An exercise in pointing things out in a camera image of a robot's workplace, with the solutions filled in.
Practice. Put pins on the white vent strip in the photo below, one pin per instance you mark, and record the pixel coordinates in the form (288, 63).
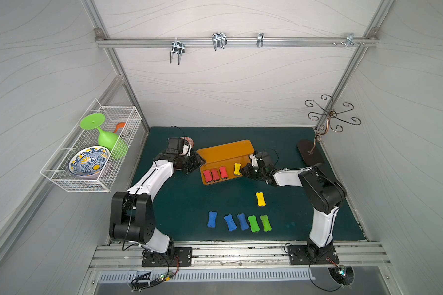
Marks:
(210, 275)

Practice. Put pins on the white wire basket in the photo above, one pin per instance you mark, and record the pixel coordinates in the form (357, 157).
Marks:
(56, 169)

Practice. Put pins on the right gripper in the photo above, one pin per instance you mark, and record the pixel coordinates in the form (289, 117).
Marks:
(253, 171)

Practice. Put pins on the metal hook middle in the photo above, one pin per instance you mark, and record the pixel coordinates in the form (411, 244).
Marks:
(219, 41)

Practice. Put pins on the wooden two-tier shelf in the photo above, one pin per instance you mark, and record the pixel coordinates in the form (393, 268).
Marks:
(226, 155)

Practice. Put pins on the copper wire hanger stand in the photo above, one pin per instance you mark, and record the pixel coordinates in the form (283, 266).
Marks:
(329, 121)

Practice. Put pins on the red eraser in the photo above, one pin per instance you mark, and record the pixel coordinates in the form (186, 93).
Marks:
(215, 174)
(223, 172)
(207, 176)

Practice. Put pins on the small metal hook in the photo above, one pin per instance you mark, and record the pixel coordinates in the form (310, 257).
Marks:
(260, 40)

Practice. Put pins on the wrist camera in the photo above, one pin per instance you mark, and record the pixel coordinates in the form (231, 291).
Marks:
(176, 146)
(261, 159)

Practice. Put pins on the metal hook right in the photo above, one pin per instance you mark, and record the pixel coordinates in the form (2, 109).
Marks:
(348, 42)

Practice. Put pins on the green plastic goblet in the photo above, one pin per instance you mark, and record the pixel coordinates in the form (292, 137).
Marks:
(109, 140)

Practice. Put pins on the aluminium top rail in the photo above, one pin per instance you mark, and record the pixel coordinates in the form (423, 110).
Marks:
(233, 42)

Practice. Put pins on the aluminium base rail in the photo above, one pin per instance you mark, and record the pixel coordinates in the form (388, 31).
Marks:
(242, 254)

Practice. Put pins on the orange utensil in basket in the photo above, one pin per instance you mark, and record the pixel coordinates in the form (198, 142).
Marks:
(119, 126)

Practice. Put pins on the yellow eraser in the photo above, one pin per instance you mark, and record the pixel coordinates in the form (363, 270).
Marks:
(260, 199)
(237, 169)

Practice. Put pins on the green eraser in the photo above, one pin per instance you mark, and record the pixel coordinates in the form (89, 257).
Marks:
(253, 224)
(265, 222)

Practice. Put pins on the orange patterned bowl far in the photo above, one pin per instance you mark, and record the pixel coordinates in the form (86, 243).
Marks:
(188, 141)

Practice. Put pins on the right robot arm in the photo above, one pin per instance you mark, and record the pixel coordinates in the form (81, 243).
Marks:
(325, 193)

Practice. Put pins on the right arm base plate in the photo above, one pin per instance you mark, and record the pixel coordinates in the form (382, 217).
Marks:
(299, 255)

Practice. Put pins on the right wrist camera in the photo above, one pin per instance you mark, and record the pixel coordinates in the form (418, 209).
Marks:
(261, 159)

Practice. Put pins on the blue eraser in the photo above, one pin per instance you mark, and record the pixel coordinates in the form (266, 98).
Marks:
(243, 222)
(230, 223)
(212, 219)

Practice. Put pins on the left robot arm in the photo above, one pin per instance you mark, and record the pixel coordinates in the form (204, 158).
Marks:
(132, 217)

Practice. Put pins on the blue yellow ceramic bowl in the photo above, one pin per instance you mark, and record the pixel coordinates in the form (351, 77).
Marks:
(89, 162)

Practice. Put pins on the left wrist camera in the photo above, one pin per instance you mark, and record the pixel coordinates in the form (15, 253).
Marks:
(176, 146)

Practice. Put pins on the metal double hook left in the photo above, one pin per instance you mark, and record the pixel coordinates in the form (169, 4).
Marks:
(177, 50)

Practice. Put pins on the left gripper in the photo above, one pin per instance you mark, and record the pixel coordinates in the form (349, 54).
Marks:
(193, 161)

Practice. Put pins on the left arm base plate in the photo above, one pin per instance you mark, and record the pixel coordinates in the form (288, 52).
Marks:
(178, 256)

